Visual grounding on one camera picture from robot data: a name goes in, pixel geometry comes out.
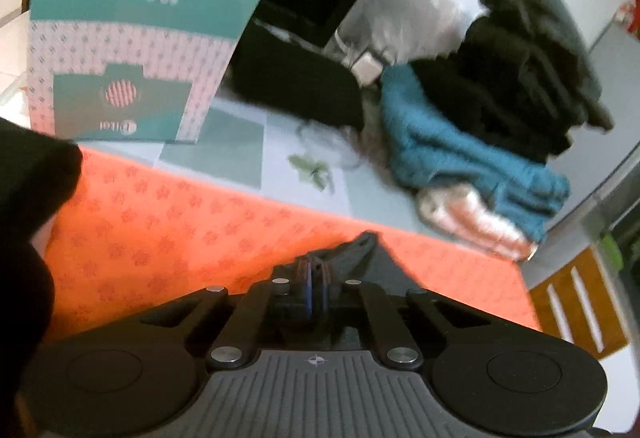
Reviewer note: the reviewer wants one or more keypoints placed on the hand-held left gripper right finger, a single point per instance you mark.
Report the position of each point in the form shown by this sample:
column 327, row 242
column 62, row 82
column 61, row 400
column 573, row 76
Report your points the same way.
column 322, row 280

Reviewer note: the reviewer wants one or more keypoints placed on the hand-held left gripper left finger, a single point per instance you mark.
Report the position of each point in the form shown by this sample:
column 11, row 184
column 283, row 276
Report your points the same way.
column 301, row 280

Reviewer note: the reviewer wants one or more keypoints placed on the dark grey garment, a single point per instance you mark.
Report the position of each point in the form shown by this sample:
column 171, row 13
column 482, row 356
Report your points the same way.
column 387, row 268

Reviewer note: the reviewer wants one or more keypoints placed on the orange patterned mat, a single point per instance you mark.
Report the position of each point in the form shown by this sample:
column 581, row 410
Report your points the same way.
column 200, row 228

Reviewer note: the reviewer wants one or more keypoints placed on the grey-green flower tablecloth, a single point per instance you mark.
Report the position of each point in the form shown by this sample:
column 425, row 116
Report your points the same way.
column 240, row 137

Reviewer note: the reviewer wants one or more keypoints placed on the pink white folded garment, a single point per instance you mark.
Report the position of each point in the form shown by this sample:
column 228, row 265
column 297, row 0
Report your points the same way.
column 465, row 218

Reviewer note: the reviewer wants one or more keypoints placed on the blue knit sweater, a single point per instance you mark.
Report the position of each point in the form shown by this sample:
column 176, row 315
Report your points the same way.
column 440, row 142

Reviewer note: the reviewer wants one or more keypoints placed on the black folded cloth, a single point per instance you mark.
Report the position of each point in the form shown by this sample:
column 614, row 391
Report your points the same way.
column 300, row 77

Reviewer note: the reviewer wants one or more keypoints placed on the white charger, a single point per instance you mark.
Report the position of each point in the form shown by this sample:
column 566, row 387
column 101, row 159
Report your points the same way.
column 368, row 67

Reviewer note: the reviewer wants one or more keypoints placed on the black fleece folded garment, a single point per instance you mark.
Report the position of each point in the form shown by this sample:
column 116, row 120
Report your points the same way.
column 490, row 92

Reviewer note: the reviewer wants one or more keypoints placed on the wooden chair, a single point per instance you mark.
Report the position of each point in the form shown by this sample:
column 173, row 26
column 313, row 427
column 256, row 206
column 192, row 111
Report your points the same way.
column 585, row 313

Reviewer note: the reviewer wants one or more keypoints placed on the white plastic bag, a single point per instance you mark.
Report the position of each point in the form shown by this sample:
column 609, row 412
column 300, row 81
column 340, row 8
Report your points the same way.
column 410, row 7

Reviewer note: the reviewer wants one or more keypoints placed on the teal pink cardboard box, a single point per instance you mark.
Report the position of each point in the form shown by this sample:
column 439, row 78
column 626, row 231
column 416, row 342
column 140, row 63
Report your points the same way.
column 130, row 42

